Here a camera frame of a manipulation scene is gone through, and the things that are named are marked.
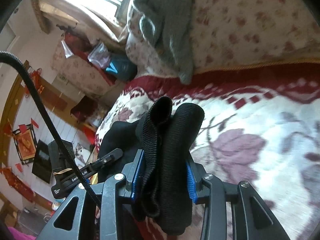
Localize grey knit garment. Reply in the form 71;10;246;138
133;0;194;85

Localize pink sleeve forearm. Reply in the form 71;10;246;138
8;227;36;240

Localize white red floral blanket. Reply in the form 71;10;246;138
95;63;319;239

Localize black camera box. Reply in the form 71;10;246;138
48;140;73;180

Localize clear plastic bag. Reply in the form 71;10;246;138
87;42;111;69

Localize teal bag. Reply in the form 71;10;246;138
105;54;138;81

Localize black knit pants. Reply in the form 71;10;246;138
98;96;204;235

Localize beige floral quilt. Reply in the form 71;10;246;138
126;0;319;78

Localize black cable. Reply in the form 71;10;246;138
0;51;102;208

